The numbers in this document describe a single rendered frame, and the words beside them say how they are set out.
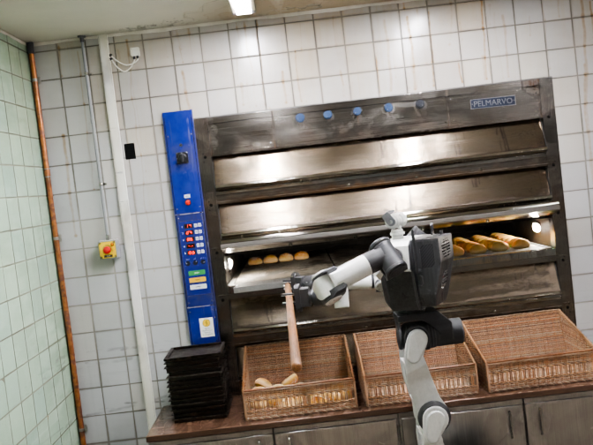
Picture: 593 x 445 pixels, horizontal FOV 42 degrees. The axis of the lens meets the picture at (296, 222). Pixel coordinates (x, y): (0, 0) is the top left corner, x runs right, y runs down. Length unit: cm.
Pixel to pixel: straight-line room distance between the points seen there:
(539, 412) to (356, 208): 138
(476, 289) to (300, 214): 104
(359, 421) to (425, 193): 128
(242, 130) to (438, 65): 111
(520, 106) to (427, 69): 54
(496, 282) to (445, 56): 125
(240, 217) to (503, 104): 155
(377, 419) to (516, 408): 67
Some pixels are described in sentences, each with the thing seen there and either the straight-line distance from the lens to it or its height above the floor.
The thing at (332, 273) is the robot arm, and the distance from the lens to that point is 310.
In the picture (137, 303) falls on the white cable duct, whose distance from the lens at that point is 432.
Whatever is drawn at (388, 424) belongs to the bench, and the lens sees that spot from 387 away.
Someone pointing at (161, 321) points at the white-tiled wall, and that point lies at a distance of 433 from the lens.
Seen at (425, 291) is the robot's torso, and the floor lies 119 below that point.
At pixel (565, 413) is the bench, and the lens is 404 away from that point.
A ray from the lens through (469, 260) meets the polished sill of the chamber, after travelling 434.
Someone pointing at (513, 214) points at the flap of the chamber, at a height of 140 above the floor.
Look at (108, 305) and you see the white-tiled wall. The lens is 437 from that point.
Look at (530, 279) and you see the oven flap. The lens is 444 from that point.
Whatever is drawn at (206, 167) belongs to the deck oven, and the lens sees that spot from 423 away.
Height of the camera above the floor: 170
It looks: 3 degrees down
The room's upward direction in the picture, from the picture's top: 7 degrees counter-clockwise
